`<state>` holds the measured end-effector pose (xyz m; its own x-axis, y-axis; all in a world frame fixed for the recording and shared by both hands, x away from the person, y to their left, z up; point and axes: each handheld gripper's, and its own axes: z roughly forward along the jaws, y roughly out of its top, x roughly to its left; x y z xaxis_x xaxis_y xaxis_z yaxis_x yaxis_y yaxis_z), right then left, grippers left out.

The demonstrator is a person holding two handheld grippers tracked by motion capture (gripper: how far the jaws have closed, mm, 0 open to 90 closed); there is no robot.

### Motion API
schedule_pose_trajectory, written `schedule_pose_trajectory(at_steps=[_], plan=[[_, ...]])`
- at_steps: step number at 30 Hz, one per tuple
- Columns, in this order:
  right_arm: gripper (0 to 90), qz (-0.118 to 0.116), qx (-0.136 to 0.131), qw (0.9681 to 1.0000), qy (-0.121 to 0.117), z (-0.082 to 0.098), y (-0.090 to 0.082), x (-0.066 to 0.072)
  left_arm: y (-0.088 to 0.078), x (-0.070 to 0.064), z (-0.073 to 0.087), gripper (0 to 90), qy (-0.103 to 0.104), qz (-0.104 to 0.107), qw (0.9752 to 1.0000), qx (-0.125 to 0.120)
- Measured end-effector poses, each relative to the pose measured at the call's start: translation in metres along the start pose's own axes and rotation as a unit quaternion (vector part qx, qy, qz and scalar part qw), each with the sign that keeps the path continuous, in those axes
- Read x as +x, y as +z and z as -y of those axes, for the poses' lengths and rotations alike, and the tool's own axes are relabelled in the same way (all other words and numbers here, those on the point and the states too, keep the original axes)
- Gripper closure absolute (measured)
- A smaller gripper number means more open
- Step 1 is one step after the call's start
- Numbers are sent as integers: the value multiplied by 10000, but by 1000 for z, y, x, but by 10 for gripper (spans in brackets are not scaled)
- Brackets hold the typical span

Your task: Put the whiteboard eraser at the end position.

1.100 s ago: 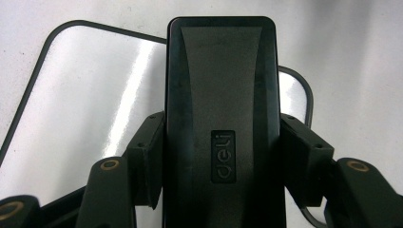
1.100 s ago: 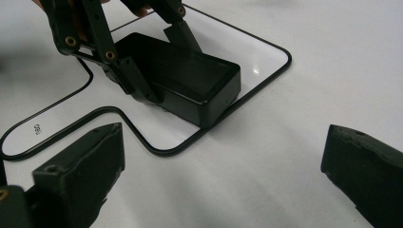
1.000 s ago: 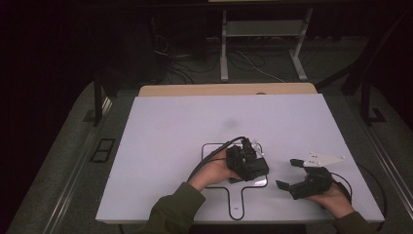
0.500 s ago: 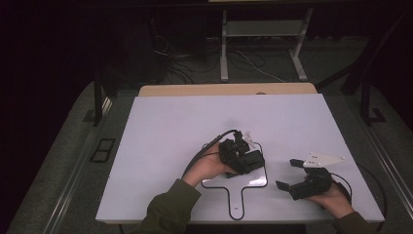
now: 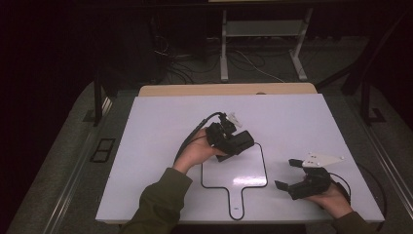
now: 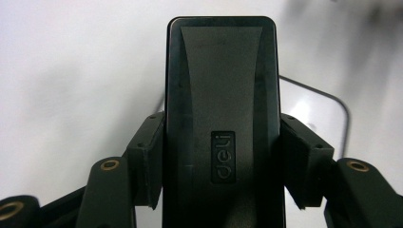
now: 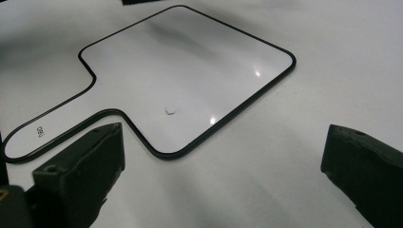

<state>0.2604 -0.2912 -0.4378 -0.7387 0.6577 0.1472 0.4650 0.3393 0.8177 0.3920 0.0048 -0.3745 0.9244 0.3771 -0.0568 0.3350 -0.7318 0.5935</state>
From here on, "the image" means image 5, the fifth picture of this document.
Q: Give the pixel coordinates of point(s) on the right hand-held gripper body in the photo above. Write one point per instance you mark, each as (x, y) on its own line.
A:
(311, 187)

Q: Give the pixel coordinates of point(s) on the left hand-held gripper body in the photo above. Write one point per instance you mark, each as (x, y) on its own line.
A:
(220, 136)

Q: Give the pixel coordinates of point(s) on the black eraser block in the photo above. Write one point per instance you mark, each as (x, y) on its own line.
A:
(243, 141)

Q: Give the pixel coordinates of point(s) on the person's right hand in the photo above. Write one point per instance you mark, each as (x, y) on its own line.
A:
(334, 202)

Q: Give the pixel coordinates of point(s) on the person's left hand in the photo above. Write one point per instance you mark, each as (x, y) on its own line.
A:
(195, 151)

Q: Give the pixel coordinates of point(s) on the light wooden table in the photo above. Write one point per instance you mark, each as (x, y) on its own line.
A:
(227, 89)

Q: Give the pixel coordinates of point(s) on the white metal stand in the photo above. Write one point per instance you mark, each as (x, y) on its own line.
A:
(224, 48)

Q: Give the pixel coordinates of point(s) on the black metal stand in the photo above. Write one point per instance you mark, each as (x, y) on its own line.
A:
(365, 100)
(97, 97)

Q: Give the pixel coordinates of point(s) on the aluminium floor rail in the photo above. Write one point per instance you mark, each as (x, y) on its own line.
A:
(74, 182)
(386, 165)

